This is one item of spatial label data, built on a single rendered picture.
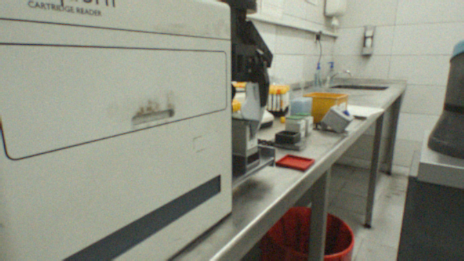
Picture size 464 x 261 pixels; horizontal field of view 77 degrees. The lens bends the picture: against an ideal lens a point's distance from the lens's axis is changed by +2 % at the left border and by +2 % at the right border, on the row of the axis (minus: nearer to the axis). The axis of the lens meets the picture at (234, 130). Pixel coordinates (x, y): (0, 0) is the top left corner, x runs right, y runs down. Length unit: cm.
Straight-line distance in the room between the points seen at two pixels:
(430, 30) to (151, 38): 293
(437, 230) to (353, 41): 261
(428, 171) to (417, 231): 15
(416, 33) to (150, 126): 294
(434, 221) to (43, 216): 68
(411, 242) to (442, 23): 254
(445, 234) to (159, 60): 65
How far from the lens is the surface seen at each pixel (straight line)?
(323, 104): 108
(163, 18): 31
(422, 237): 76
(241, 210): 47
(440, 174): 68
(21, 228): 26
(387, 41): 315
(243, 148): 50
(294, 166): 64
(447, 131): 74
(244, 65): 45
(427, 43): 312
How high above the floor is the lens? 111
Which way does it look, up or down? 14 degrees down
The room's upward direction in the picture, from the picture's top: straight up
